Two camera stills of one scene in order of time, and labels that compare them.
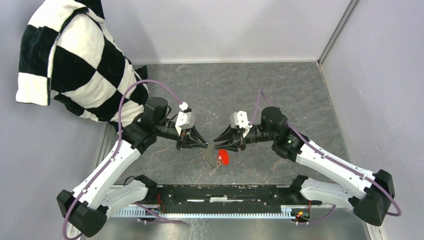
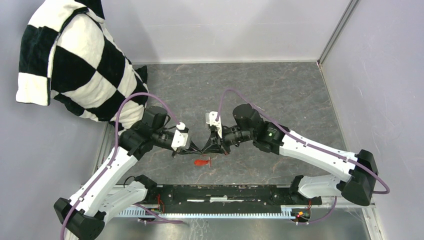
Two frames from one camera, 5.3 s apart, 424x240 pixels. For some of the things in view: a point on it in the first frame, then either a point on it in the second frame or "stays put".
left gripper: [194, 139] -> [191, 147]
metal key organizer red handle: [225, 156] -> [202, 162]
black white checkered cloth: [68, 52] stays put
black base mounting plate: [225, 199] stays put
